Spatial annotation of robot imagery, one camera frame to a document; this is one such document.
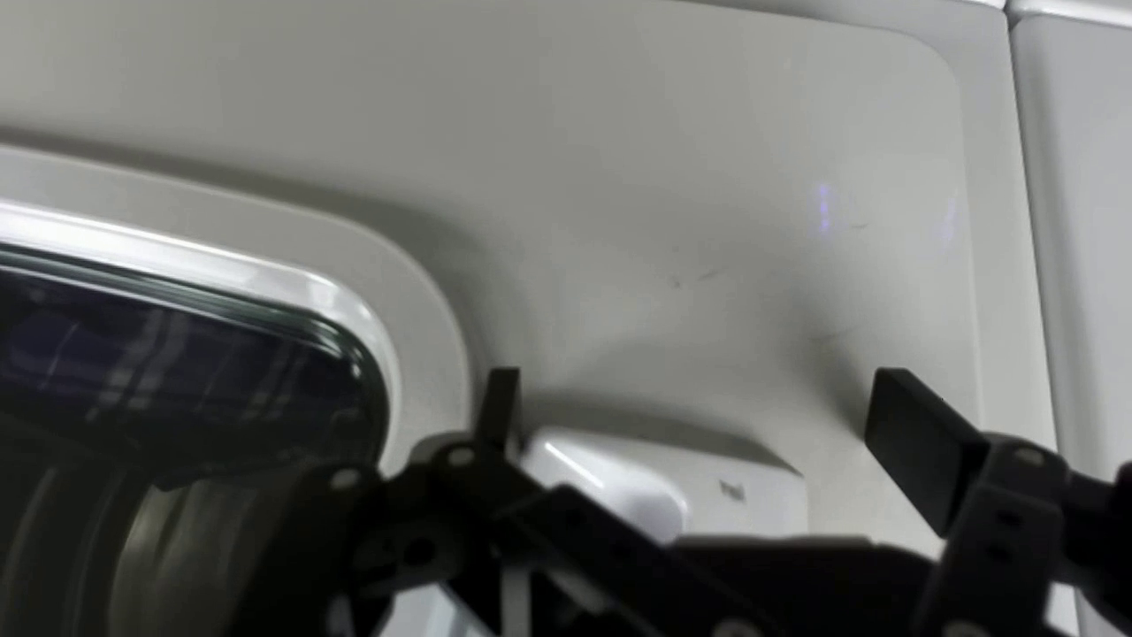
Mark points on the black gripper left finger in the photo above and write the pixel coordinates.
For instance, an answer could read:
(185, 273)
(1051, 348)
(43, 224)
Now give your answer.
(497, 412)

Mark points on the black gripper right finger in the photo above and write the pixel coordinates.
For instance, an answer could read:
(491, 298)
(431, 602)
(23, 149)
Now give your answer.
(932, 449)

